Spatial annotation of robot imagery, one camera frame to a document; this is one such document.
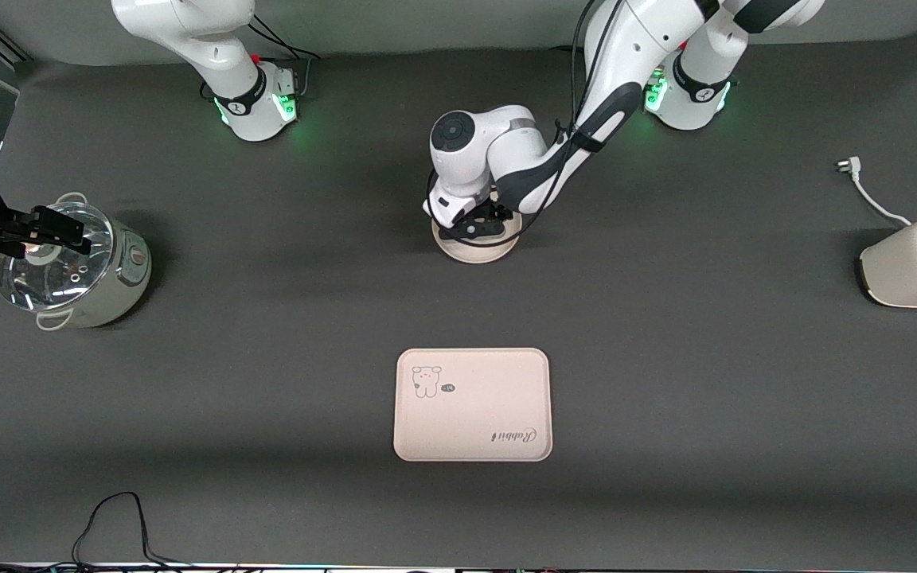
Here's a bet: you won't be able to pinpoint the round beige plate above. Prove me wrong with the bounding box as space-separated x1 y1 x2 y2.
431 211 523 264

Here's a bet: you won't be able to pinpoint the beige rabbit print tray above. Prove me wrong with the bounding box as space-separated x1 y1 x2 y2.
393 348 553 462

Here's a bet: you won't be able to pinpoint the glass pot lid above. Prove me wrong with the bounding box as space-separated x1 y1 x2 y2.
0 201 115 313

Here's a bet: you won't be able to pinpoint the silver pot with glass lid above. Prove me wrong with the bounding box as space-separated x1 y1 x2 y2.
0 191 153 331

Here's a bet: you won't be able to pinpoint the dark grey table mat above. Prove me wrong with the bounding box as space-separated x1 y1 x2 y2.
0 28 917 571

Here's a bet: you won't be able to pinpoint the cream white toaster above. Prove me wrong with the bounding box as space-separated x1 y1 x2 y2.
859 216 917 309

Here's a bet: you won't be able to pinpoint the aluminium frame rail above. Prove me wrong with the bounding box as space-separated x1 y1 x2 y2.
0 22 32 66

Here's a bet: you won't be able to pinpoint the metal connector bracket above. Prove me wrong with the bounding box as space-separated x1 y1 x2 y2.
267 68 301 101

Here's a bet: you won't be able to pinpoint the black right base cables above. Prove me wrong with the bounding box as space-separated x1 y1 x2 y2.
248 14 322 100

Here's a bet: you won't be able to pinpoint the black looped cable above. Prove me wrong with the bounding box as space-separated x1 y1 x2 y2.
71 492 193 571

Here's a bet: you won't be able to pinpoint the white toaster power cable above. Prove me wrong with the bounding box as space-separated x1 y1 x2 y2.
837 157 913 228

